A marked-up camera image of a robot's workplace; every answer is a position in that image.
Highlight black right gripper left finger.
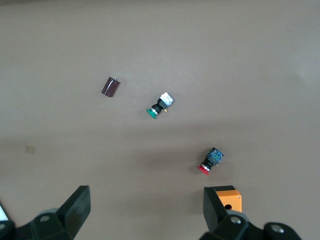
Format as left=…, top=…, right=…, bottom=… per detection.
left=29, top=185, right=92, bottom=240

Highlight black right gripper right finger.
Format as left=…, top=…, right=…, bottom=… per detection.
left=199, top=186, right=251, bottom=240

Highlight orange box with hole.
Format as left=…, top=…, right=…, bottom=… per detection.
left=214, top=185, right=243, bottom=214

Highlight dark brown cylindrical capacitor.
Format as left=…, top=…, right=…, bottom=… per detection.
left=101, top=76, right=122, bottom=98

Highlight red push button switch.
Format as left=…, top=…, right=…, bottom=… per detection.
left=197, top=146, right=226, bottom=176

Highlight green push button switch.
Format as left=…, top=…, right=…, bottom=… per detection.
left=146, top=91, right=175, bottom=120

